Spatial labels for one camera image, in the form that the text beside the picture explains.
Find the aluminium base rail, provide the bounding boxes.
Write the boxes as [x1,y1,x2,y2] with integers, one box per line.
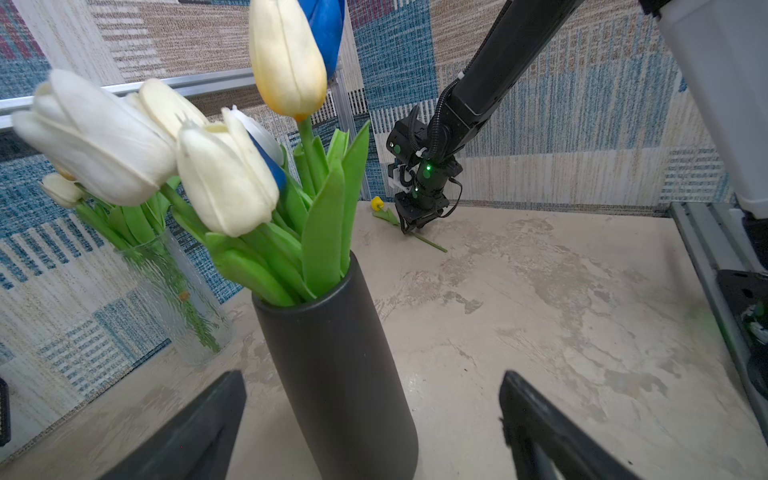
[669,202,767,435]

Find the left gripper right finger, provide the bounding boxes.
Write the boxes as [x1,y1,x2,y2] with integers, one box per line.
[499,370,637,479]

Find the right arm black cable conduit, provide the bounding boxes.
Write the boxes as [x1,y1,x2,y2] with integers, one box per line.
[422,77,463,220]

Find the white tulip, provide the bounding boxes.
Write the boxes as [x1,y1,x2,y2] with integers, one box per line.
[176,108,280,238]
[123,78,209,140]
[231,105,284,167]
[39,173,131,251]
[11,69,176,206]

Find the cream yellow-tinged tulip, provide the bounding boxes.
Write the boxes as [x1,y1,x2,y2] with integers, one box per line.
[249,1,328,196]

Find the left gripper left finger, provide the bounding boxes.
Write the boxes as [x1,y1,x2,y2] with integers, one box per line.
[102,370,247,479]

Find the blue tulip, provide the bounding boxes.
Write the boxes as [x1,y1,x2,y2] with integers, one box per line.
[299,0,346,80]
[250,135,287,192]

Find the yellow tulip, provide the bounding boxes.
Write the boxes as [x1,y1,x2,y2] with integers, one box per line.
[370,196,448,253]

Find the clear glass vase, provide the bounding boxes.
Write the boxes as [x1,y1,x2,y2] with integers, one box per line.
[119,231,233,366]

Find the dark cylindrical vase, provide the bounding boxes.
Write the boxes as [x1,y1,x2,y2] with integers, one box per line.
[253,257,419,479]

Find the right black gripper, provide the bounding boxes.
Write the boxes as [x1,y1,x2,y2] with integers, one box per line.
[395,180,449,231]

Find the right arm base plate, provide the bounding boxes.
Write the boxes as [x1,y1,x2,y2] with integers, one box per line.
[716,269,767,398]

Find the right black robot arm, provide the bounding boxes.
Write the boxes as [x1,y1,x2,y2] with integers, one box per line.
[386,1,767,230]

